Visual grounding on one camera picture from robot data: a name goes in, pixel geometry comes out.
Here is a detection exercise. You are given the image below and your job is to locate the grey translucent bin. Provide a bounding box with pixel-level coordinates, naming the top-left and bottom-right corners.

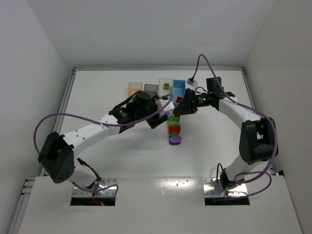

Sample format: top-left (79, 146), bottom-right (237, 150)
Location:
top-left (143, 84), bottom-right (158, 95)

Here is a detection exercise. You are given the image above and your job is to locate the purple rounded lego brick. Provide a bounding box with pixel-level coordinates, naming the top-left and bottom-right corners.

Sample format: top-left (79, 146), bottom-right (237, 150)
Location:
top-left (169, 136), bottom-right (182, 145)

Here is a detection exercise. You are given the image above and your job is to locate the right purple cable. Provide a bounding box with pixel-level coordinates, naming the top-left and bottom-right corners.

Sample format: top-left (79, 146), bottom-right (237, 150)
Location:
top-left (194, 54), bottom-right (279, 195)

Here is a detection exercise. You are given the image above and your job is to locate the red green lego stack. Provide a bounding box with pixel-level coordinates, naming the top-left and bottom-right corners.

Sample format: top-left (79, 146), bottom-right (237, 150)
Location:
top-left (167, 115), bottom-right (181, 137)

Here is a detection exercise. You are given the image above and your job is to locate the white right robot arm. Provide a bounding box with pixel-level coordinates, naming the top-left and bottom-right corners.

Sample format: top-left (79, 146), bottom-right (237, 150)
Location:
top-left (173, 77), bottom-right (278, 189)

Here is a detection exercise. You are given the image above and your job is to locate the orange translucent bin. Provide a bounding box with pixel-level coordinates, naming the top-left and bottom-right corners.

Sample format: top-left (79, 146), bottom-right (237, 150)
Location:
top-left (128, 82), bottom-right (143, 97)

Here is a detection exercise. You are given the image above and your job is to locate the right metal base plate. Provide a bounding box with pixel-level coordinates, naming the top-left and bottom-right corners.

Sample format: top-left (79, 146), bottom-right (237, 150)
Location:
top-left (202, 176), bottom-right (249, 198)

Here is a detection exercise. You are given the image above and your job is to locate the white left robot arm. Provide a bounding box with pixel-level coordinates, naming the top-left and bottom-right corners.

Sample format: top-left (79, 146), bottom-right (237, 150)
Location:
top-left (38, 91), bottom-right (174, 192)

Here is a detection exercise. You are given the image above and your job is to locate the metal base plate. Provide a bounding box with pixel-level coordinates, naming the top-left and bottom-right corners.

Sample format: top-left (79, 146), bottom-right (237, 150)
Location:
top-left (202, 176), bottom-right (249, 198)
top-left (72, 178), bottom-right (118, 198)

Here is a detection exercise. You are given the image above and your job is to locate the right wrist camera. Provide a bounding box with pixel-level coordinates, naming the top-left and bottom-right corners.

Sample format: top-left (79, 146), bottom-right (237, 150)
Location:
top-left (186, 77), bottom-right (198, 89)

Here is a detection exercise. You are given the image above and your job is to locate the clear plastic bin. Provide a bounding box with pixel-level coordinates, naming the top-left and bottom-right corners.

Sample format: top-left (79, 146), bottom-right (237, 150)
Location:
top-left (158, 78), bottom-right (173, 99)

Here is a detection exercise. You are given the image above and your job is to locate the purple cable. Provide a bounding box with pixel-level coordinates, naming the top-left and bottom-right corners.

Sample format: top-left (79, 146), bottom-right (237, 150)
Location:
top-left (194, 54), bottom-right (279, 195)
top-left (34, 94), bottom-right (174, 195)

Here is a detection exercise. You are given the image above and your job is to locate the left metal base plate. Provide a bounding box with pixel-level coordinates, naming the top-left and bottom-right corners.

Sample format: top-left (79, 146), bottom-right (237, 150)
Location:
top-left (72, 178), bottom-right (118, 198)

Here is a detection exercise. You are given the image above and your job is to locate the blue plastic bin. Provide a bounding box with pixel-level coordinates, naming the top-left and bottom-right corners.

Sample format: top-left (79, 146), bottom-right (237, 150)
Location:
top-left (172, 79), bottom-right (186, 107)

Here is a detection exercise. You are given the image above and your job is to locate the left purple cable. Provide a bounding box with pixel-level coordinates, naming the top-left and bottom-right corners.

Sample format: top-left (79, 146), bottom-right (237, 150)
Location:
top-left (34, 94), bottom-right (174, 195)

